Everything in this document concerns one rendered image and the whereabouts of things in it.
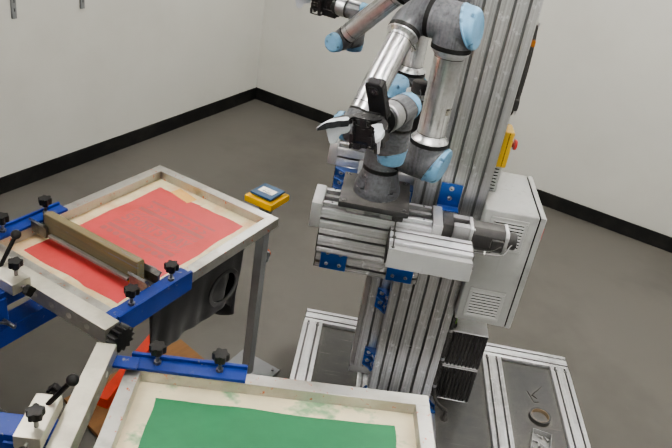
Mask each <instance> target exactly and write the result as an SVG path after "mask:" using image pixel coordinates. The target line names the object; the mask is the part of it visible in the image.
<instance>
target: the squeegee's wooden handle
mask: <svg viewBox="0 0 672 448"><path fill-rule="evenodd" d="M44 219H45V226H47V227H48V235H50V234H52V235H54V236H56V237H58V238H60V239H62V240H63V241H65V242H67V243H69V244H71V245H73V246H74V247H76V248H78V249H80V250H82V251H84V252H85V253H87V254H89V255H91V256H93V257H94V258H96V259H98V260H100V261H102V262H104V263H105V264H107V265H109V266H111V267H113V268H115V269H116V270H118V271H120V272H122V273H124V274H126V275H127V276H129V274H127V272H128V271H129V272H131V273H133V274H135V275H137V276H139V277H140V278H142V279H144V259H142V258H140V257H138V256H136V255H135V254H133V253H131V252H129V251H127V250H125V249H123V248H121V247H119V246H118V245H116V244H114V243H112V242H110V241H108V240H106V239H104V238H102V237H100V236H99V235H97V234H95V233H93V232H91V231H89V230H87V229H85V228H83V227H82V226H80V225H78V224H76V223H74V222H72V221H70V220H68V219H66V218H64V217H63V216H61V215H59V214H57V213H55V212H53V211H49V212H46V213H45V215H44Z"/></svg>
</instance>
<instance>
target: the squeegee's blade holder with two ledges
mask: <svg viewBox="0 0 672 448"><path fill-rule="evenodd" d="M48 238H49V239H51V240H53V241H55V242H56V243H58V244H60V245H62V246H64V247H65V248H67V249H69V250H71V251H73V252H75V253H76V254H78V255H80V256H82V257H84V258H85V259H87V260H89V261H91V262H93V263H94V264H96V265H98V266H100V267H102V268H103V269H105V270H107V271H109V272H111V273H113V274H114V275H116V276H118V277H120V278H122V279H123V280H125V281H128V280H129V276H127V275H126V274H124V273H122V272H120V271H118V270H116V269H115V268H113V267H111V266H109V265H107V264H105V263H104V262H102V261H100V260H98V259H96V258H94V257H93V256H91V255H89V254H87V253H85V252H84V251H82V250H80V249H78V248H76V247H74V246H73V245H71V244H69V243H67V242H65V241H63V240H62V239H60V238H58V237H56V236H54V235H52V234H50V235H48Z"/></svg>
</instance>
